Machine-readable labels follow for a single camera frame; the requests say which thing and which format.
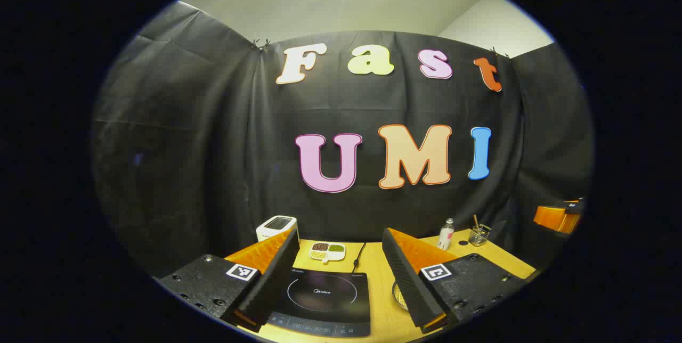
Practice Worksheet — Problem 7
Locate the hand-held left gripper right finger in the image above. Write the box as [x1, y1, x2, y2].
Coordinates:
[381, 227, 528, 334]

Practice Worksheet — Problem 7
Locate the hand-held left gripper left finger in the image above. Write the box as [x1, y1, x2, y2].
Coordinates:
[159, 227, 301, 333]

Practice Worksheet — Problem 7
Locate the stainless steel pot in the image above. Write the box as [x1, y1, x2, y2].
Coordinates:
[392, 281, 409, 312]

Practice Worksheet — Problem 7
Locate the black induction cooktop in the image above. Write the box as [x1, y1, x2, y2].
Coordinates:
[266, 267, 372, 338]

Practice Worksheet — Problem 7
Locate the clear plastic bottle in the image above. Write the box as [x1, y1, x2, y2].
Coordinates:
[437, 218, 456, 251]

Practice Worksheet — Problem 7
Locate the white divided dish of beans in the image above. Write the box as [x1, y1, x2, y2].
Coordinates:
[308, 242, 346, 264]

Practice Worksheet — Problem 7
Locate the clear glass holder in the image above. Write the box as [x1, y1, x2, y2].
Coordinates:
[468, 224, 492, 247]

